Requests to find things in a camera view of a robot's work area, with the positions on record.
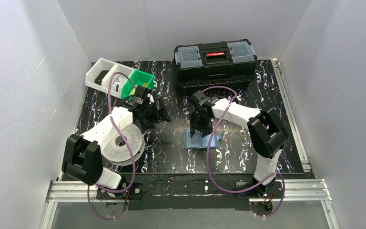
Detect white printed card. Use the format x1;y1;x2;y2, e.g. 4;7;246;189
112;78;126;93

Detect black credit card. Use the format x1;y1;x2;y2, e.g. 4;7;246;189
94;70;109;85

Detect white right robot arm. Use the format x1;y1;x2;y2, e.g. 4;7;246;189
190;91;288;194

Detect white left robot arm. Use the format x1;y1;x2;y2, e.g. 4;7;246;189
61;86;171;193

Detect green plastic bin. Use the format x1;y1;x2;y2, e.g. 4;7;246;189
121;70;154;99

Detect white bin middle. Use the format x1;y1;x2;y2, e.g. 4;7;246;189
102;63;135;99

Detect white bin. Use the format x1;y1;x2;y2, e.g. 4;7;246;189
85;58;116;92
102;63;135;99

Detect black toolbox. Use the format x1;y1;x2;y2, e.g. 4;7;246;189
172;39;258;96

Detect white bin far left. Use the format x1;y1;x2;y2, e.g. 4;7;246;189
85;58;116;92

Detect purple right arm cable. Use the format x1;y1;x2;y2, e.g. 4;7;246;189
201;86;286;219

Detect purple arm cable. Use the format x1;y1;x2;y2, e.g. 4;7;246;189
87;72;138;220
201;86;286;219

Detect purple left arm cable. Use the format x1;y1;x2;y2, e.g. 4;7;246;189
87;72;138;220

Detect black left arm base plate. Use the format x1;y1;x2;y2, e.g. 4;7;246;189
96;181;143;200

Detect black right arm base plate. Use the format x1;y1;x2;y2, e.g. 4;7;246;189
235;180;283;203

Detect aluminium rail frame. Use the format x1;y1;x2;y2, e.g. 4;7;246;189
41;59;339;229

